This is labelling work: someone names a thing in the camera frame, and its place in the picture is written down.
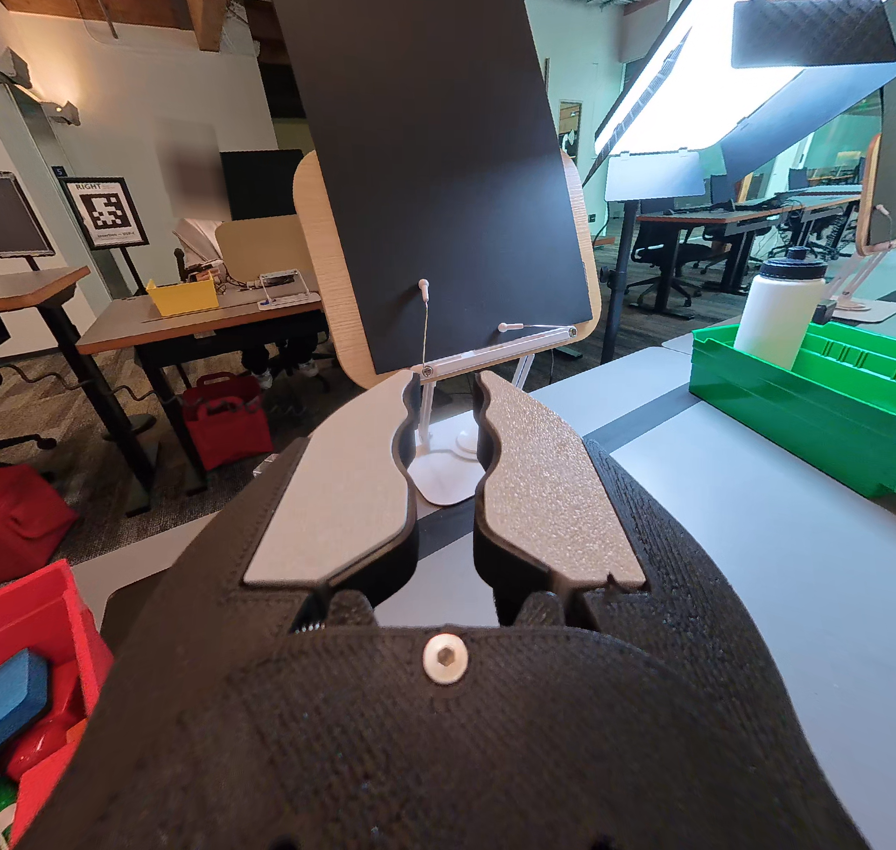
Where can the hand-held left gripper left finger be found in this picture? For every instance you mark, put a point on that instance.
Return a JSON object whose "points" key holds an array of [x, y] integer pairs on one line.
{"points": [[336, 500]]}

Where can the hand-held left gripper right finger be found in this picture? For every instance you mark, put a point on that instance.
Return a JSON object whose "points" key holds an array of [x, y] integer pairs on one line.
{"points": [[553, 500]]}

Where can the green plastic bin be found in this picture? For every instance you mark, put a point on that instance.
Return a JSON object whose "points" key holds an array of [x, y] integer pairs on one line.
{"points": [[805, 416]]}

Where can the white bottle with black cap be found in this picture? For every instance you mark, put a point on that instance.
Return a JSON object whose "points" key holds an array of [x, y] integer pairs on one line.
{"points": [[773, 318]]}

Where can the red plastic bin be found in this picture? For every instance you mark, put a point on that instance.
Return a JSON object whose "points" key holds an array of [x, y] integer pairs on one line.
{"points": [[42, 605]]}

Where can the white book stand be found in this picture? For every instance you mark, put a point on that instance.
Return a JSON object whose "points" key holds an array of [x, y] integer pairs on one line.
{"points": [[444, 475]]}

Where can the red bag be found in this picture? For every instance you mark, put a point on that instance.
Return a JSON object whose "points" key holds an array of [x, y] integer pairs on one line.
{"points": [[31, 521], [227, 419]]}

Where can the white device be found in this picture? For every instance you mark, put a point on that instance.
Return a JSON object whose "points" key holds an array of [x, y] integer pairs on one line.
{"points": [[288, 290]]}

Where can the yellow bin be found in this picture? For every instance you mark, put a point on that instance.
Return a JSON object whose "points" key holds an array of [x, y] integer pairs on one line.
{"points": [[183, 298]]}

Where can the black office chair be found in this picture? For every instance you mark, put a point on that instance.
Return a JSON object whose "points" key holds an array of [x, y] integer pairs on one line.
{"points": [[661, 262]]}

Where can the brown desk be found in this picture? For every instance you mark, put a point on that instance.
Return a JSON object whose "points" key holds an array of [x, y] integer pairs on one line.
{"points": [[140, 321]]}

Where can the black monitor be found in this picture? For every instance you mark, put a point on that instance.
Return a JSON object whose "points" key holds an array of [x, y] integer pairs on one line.
{"points": [[21, 216], [260, 185]]}

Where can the small white panel on pole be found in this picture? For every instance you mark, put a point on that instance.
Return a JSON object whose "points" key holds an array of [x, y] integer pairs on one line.
{"points": [[654, 176]]}

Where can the long office desk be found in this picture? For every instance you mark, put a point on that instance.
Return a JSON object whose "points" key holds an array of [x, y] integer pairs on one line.
{"points": [[742, 216]]}

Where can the black board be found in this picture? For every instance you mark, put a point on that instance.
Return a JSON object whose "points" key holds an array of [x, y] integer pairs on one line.
{"points": [[434, 164]]}

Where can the wooden standing desk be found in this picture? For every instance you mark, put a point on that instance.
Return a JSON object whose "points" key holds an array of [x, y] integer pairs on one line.
{"points": [[42, 286]]}

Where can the blue block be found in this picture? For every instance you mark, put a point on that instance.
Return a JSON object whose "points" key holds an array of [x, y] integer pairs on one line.
{"points": [[21, 689]]}

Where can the printed tag sign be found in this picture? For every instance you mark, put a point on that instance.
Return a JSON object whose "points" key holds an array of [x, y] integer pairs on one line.
{"points": [[105, 211]]}

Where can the red toy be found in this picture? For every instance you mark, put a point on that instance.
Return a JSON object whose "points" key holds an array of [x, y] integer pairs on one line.
{"points": [[49, 738]]}

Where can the bright light panel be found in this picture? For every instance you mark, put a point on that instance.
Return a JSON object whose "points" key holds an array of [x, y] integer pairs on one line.
{"points": [[700, 73]]}

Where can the black quilted panel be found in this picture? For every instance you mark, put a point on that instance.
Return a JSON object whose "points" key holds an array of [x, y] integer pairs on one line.
{"points": [[805, 31]]}

